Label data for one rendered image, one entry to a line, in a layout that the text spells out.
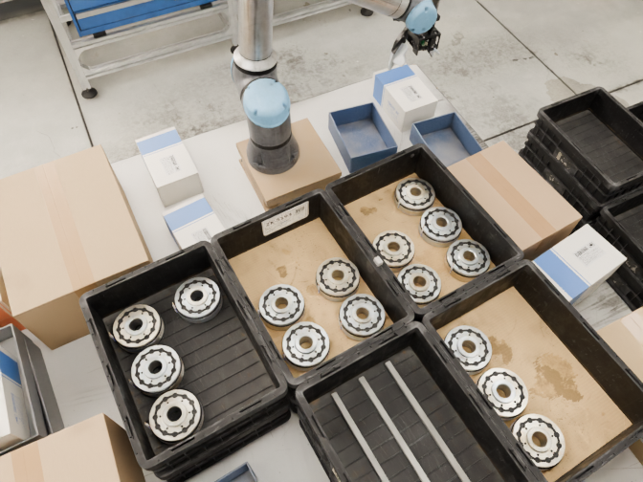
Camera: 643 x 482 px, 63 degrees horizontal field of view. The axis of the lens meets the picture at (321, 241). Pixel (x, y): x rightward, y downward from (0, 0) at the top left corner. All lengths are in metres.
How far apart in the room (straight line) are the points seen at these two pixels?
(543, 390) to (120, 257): 0.97
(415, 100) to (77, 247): 1.06
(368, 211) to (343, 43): 1.96
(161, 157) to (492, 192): 0.92
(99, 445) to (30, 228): 0.56
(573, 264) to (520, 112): 1.73
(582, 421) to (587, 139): 1.25
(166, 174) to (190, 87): 1.50
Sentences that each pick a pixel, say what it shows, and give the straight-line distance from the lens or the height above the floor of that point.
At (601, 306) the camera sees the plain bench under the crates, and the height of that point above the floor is 0.70.
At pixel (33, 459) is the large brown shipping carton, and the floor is 0.90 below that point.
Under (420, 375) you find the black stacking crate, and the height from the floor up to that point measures 0.83.
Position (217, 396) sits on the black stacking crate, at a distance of 1.17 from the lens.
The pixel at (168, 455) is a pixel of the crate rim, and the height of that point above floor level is 0.93.
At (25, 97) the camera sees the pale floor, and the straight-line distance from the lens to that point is 3.26.
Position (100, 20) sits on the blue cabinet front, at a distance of 2.92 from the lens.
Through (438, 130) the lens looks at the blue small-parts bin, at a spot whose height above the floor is 0.70.
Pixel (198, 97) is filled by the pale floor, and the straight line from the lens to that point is 2.95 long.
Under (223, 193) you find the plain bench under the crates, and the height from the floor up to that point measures 0.70.
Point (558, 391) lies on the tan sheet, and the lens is 1.27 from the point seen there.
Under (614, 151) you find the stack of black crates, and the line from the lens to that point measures 2.24.
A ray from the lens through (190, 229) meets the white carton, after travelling 1.42.
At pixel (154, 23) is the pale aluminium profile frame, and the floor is 0.30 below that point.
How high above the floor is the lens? 1.94
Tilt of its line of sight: 57 degrees down
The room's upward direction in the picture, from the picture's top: 1 degrees clockwise
